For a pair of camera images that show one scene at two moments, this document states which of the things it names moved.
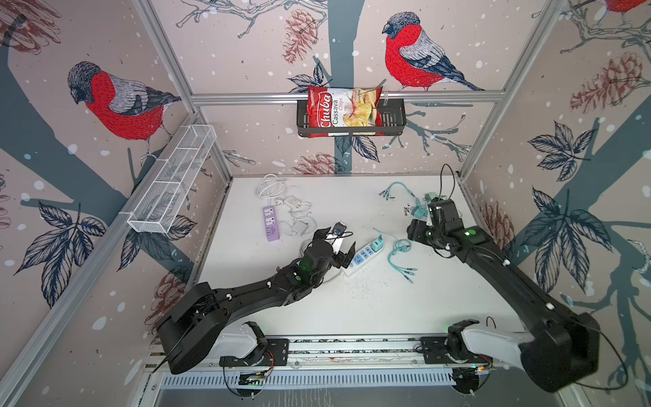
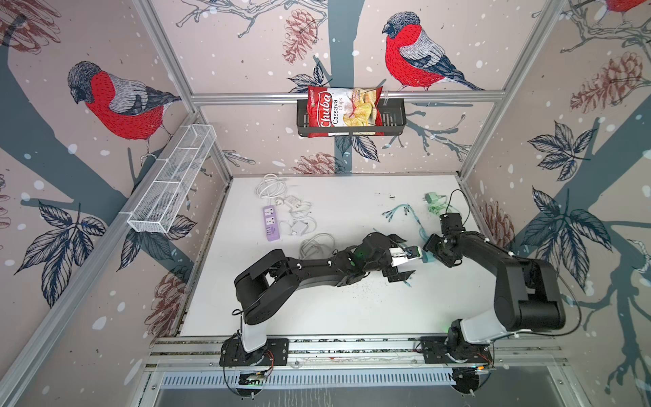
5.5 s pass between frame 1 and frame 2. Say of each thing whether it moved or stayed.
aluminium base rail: stayed
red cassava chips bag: stayed
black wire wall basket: stayed
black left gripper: moved
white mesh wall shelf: stayed
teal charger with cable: moved
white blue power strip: moved
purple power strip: stayed
